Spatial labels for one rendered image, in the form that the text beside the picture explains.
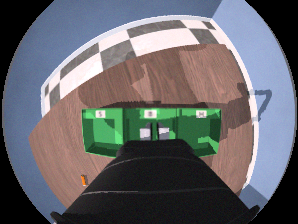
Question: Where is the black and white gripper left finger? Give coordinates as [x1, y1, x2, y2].
[140, 123, 152, 140]

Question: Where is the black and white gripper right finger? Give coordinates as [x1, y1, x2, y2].
[157, 122, 169, 140]

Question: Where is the green open-top bin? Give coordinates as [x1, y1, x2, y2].
[82, 108, 221, 158]

